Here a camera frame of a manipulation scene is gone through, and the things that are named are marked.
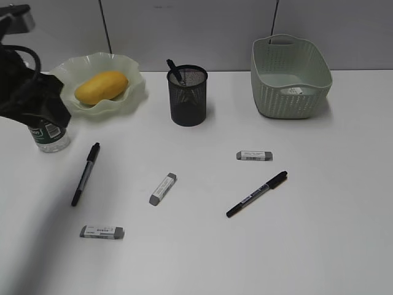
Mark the grey white eraser centre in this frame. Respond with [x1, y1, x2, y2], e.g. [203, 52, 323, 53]
[149, 173, 177, 206]

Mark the clear water bottle green label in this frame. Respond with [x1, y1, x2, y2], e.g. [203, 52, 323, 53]
[28, 120, 71, 153]

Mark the pale green woven basket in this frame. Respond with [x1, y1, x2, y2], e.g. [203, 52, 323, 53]
[251, 34, 333, 119]

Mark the grey white eraser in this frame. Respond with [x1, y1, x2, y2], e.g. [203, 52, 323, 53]
[149, 173, 177, 206]
[79, 225, 125, 240]
[236, 151, 273, 162]

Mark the yellow mango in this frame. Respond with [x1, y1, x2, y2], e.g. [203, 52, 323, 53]
[74, 71, 128, 106]

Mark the black cable left wall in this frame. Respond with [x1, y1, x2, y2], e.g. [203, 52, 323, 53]
[99, 0, 114, 54]

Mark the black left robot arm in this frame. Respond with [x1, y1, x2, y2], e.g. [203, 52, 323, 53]
[1, 43, 71, 128]

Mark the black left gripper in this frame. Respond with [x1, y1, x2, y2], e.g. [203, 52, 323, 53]
[1, 69, 71, 127]

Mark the black cable right wall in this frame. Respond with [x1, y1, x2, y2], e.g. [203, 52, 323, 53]
[271, 0, 281, 36]

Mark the pale green wavy plate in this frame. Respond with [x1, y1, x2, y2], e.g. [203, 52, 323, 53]
[50, 52, 147, 120]

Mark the waste paper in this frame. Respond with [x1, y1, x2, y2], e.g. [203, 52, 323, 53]
[281, 87, 303, 95]

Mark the grey white eraser right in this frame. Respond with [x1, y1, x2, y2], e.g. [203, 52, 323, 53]
[236, 151, 273, 162]

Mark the black marker pen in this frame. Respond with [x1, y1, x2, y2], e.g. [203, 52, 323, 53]
[226, 171, 287, 218]
[166, 59, 186, 87]
[71, 143, 100, 207]

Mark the black mesh pen holder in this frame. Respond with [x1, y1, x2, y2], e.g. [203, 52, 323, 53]
[166, 65, 208, 127]

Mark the black cable wall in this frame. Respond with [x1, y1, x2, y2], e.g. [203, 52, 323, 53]
[271, 0, 281, 36]
[99, 0, 114, 54]

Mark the grey white eraser front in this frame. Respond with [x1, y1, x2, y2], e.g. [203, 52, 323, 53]
[79, 225, 125, 240]

